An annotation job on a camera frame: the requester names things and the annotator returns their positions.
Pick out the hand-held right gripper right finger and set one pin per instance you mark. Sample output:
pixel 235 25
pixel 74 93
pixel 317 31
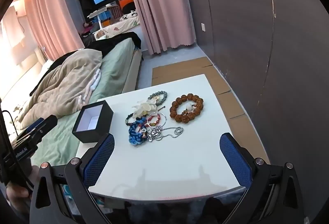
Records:
pixel 235 161

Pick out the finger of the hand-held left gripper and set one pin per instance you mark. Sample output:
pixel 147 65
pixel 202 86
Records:
pixel 36 123
pixel 45 125

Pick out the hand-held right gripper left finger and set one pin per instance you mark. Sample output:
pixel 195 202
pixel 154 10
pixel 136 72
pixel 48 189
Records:
pixel 99 162

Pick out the black jewelry box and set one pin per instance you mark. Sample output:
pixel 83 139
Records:
pixel 92 121

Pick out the white flower hair clip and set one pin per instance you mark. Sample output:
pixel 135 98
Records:
pixel 144 107

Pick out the person's left hand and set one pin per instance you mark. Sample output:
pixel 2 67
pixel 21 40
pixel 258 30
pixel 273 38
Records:
pixel 18 194

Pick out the beige blanket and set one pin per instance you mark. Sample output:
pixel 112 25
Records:
pixel 61 85

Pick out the pink and white blanket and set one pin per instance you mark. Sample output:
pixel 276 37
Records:
pixel 93 82

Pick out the white hanging cloth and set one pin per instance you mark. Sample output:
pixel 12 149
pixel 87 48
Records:
pixel 15 31

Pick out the bed with green sheet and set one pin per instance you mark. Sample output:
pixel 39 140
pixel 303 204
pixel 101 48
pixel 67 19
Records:
pixel 118 64

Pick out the black cloth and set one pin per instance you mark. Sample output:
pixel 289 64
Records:
pixel 113 42

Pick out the pink curtain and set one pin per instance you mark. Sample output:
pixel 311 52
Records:
pixel 159 2
pixel 54 18

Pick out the flat cardboard sheet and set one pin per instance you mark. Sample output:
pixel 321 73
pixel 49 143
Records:
pixel 180 68

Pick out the white drying rack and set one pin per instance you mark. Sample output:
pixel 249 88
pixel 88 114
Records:
pixel 97 14

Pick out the printed cream bedding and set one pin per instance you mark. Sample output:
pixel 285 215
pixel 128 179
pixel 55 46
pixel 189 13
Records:
pixel 120 24

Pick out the dark brown wardrobe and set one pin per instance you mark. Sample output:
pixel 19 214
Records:
pixel 244 20

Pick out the white wall switch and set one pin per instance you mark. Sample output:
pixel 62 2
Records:
pixel 203 27

